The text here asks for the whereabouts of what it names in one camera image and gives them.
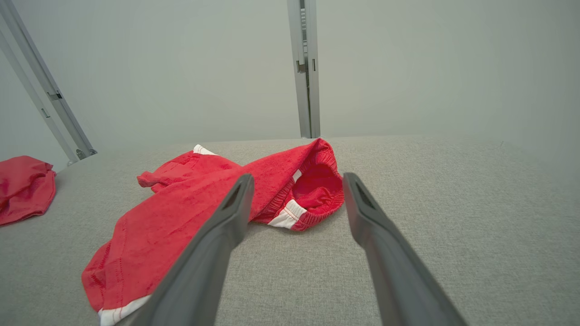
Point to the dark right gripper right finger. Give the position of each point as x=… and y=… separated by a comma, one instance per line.
x=398, y=280

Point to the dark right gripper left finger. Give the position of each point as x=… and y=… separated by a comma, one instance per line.
x=199, y=271

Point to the red shorts white stripe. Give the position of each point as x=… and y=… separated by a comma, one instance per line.
x=181, y=217

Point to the red shirt white sleeves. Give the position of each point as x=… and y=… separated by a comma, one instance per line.
x=22, y=190

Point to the grey upright wall post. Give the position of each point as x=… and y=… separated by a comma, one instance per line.
x=303, y=90

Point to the grey slanted metal frame post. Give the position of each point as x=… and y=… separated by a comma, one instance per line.
x=50, y=95

